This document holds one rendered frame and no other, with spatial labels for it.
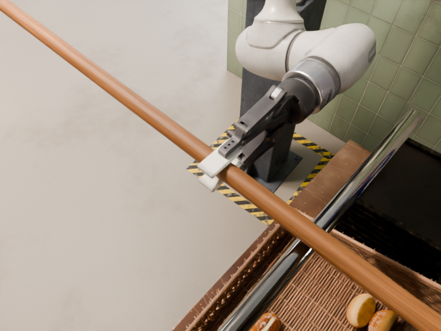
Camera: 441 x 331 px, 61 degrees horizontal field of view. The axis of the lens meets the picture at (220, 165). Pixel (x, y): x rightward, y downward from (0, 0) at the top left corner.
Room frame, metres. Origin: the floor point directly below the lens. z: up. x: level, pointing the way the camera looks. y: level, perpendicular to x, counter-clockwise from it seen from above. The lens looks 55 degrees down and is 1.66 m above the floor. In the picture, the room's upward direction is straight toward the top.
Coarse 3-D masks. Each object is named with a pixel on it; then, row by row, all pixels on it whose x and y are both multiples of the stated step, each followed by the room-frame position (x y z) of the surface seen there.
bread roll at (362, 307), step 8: (360, 296) 0.29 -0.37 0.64; (368, 296) 0.29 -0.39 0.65; (352, 304) 0.27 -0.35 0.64; (360, 304) 0.26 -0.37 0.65; (368, 304) 0.27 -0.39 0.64; (352, 312) 0.25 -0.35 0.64; (360, 312) 0.25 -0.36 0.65; (368, 312) 0.25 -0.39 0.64; (352, 320) 0.23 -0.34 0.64; (360, 320) 0.23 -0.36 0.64; (368, 320) 0.23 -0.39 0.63
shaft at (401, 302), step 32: (0, 0) 0.75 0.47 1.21; (32, 32) 0.65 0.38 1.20; (96, 64) 0.55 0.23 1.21; (128, 96) 0.46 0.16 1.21; (160, 128) 0.40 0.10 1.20; (256, 192) 0.27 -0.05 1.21; (288, 224) 0.22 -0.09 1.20; (352, 256) 0.18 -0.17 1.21; (384, 288) 0.14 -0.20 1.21; (416, 320) 0.10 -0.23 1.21
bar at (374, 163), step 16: (416, 112) 0.46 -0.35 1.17; (400, 128) 0.42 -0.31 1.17; (384, 144) 0.38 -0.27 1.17; (400, 144) 0.39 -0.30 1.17; (368, 160) 0.35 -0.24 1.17; (384, 160) 0.35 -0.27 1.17; (352, 176) 0.33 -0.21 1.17; (368, 176) 0.32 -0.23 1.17; (352, 192) 0.29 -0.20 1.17; (336, 208) 0.26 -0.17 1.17; (320, 224) 0.24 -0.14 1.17; (336, 224) 0.24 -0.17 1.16; (288, 256) 0.19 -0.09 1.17; (304, 256) 0.19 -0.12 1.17; (272, 272) 0.17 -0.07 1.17; (288, 272) 0.17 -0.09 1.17; (256, 288) 0.15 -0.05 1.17; (272, 288) 0.15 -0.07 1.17; (240, 304) 0.13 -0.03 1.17; (256, 304) 0.13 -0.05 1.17; (240, 320) 0.11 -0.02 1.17; (256, 320) 0.11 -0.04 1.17
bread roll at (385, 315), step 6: (378, 312) 0.25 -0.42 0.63; (384, 312) 0.25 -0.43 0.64; (390, 312) 0.25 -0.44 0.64; (372, 318) 0.24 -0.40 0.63; (378, 318) 0.23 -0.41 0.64; (384, 318) 0.23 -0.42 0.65; (390, 318) 0.23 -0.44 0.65; (396, 318) 0.23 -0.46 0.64; (372, 324) 0.22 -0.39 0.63; (378, 324) 0.22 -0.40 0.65; (384, 324) 0.21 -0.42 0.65; (390, 324) 0.21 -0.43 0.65; (372, 330) 0.20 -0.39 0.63; (378, 330) 0.20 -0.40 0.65; (384, 330) 0.20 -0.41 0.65; (390, 330) 0.20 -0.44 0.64
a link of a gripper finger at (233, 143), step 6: (240, 126) 0.36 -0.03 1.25; (234, 132) 0.36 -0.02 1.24; (240, 132) 0.35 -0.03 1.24; (234, 138) 0.35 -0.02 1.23; (240, 138) 0.35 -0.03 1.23; (222, 144) 0.34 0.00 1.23; (228, 144) 0.34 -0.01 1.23; (234, 144) 0.34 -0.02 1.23; (222, 150) 0.33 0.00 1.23; (228, 150) 0.33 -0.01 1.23; (222, 156) 0.33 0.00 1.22
